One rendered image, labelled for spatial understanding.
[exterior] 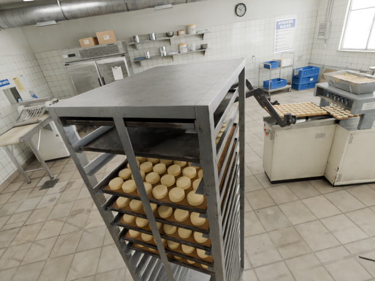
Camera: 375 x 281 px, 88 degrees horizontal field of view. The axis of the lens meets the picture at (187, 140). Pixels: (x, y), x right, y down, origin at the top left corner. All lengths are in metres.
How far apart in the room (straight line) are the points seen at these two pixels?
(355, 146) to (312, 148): 0.39
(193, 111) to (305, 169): 2.64
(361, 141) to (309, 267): 1.43
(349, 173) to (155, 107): 2.80
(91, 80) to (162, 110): 5.10
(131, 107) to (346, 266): 2.29
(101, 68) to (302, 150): 4.57
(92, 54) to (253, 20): 4.49
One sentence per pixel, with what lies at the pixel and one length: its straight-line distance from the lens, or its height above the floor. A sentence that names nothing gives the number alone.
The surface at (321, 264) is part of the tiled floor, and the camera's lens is 2.37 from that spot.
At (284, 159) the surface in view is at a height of 0.42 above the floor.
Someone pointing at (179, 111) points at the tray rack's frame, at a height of 1.81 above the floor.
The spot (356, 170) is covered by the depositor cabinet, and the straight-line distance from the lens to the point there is 3.07.
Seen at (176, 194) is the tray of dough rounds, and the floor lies 1.51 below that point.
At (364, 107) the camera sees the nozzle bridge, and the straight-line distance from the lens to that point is 2.61.
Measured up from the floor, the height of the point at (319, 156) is 0.41.
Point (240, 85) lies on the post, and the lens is 0.99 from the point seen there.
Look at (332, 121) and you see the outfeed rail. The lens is 2.75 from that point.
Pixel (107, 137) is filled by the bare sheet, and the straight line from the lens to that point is 0.72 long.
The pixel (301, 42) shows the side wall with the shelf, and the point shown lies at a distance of 7.70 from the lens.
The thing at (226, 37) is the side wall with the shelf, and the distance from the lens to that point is 6.50.
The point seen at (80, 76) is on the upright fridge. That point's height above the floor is 1.46.
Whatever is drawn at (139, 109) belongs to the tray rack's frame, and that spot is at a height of 1.81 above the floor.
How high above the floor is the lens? 1.94
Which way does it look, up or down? 28 degrees down
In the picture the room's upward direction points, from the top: 9 degrees counter-clockwise
